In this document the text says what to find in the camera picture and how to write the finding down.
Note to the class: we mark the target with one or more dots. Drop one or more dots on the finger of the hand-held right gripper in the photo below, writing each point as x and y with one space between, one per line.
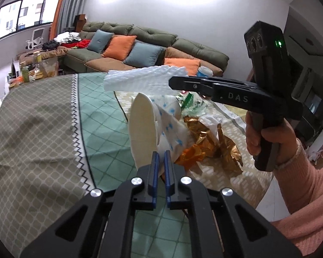
231 82
188 84

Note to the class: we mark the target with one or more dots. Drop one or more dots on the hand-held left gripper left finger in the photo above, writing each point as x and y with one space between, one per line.
154 173

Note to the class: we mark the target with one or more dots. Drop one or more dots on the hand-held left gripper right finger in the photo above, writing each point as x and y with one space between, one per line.
167 172

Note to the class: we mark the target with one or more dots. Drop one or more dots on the orange peel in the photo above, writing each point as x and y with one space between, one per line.
189 156

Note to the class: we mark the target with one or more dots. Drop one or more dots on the crushed white paper cup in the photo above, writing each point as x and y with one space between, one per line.
144 129

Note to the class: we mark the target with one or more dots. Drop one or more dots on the white foam sheet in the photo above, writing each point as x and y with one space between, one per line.
140 82

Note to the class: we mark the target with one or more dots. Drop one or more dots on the gold snack packet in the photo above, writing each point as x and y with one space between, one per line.
226 150

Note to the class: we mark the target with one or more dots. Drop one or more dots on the person's right forearm pink sleeve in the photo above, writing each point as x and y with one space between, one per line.
304 193

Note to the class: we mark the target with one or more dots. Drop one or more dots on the person's right hand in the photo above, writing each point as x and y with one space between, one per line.
282 137

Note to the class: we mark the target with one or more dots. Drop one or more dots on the green and white wrapper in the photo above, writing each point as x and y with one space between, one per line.
191 102

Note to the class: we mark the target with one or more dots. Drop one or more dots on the blue paper cup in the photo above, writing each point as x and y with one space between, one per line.
204 71

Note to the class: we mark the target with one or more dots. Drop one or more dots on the small orange cushion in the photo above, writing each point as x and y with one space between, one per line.
181 64

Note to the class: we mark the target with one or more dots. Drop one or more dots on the crumpled gold wrapper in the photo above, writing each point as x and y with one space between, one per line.
193 125

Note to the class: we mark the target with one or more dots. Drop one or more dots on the crumpled white tissue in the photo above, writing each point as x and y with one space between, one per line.
210 121

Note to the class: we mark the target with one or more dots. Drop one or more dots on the large teal cushion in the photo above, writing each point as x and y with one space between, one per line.
144 55

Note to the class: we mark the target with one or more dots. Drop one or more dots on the green and brown sofa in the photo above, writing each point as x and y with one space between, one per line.
150 36

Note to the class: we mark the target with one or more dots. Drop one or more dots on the large orange cushion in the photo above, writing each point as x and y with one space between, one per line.
119 47

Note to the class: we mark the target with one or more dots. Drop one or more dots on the small teal cushion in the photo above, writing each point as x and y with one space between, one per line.
99 41

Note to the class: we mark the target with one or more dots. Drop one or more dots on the box with scraps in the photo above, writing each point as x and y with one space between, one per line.
321 154

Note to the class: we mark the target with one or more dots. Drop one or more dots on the red cloth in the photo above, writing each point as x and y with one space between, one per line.
80 44

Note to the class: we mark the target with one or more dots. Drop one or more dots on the patterned tablecloth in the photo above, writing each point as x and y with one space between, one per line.
43 139

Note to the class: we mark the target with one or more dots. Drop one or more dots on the dark wooden stand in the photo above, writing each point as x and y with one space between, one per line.
80 22

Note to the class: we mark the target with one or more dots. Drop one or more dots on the silver white cloth pile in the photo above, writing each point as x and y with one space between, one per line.
67 37

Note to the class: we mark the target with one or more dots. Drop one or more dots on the grey curtain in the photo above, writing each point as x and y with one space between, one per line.
75 2

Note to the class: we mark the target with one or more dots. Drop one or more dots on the black bag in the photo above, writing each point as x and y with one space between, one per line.
50 45

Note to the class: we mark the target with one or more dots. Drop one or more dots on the orange curtain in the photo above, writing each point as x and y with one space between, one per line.
59 8

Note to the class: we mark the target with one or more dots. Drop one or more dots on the white office chair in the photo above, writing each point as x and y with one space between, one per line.
36 37

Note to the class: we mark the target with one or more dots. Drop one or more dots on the green carton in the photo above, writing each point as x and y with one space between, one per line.
25 74

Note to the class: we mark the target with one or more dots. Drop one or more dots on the large window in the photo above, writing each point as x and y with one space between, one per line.
24 10

